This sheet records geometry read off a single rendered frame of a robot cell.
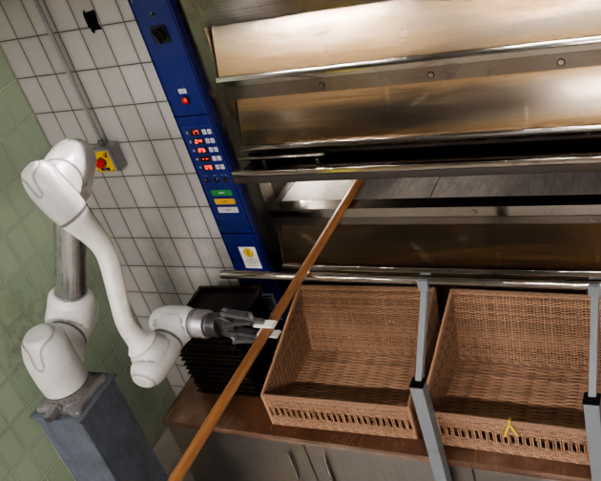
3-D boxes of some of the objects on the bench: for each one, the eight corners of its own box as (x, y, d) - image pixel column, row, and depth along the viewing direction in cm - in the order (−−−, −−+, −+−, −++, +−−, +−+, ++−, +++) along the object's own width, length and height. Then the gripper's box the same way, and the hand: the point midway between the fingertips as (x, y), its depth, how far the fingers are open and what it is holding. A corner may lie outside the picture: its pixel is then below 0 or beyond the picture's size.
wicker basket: (461, 343, 291) (448, 285, 276) (624, 356, 264) (619, 292, 250) (424, 444, 256) (407, 384, 242) (608, 470, 230) (601, 405, 215)
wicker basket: (315, 335, 318) (297, 282, 304) (450, 342, 293) (438, 283, 279) (269, 426, 283) (246, 370, 268) (420, 442, 258) (403, 382, 243)
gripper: (207, 296, 237) (275, 300, 226) (223, 335, 246) (290, 341, 235) (195, 312, 232) (263, 317, 221) (213, 351, 240) (279, 358, 229)
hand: (267, 328), depth 229 cm, fingers closed on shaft, 3 cm apart
